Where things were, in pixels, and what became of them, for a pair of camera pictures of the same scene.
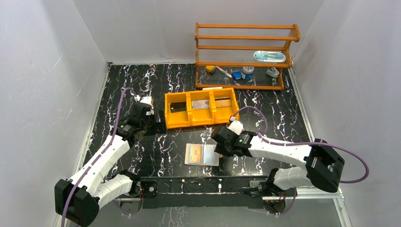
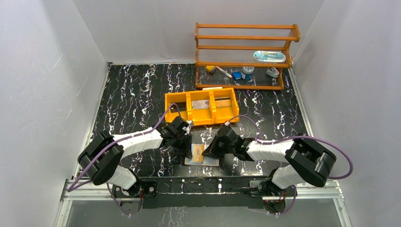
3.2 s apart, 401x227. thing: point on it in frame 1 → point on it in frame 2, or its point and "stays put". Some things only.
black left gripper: (153, 120) → (184, 137)
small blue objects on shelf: (247, 73) stays put
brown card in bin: (222, 102) stays put
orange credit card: (196, 154) stays put
